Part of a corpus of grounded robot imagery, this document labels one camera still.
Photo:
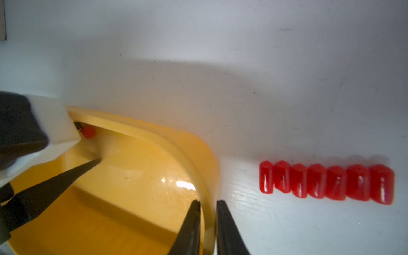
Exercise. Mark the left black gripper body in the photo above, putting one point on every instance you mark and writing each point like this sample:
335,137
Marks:
7,193

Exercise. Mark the red sleeve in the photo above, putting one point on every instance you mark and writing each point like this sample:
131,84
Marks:
282,176
266,179
382,183
358,183
316,181
336,183
298,180

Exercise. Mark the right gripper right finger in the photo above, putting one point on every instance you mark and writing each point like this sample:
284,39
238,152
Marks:
229,241

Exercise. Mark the yellow plastic storage box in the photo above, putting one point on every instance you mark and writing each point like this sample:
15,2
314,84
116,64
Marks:
133,202

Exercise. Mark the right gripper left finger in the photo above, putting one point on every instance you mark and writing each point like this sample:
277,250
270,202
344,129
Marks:
187,241

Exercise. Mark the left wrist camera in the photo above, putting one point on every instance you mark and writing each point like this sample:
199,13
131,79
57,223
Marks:
34,130

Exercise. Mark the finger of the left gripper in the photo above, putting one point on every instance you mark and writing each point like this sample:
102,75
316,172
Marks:
30,203
78,126

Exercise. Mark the red sleeve lone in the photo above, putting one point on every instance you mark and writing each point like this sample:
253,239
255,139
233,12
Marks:
87,131

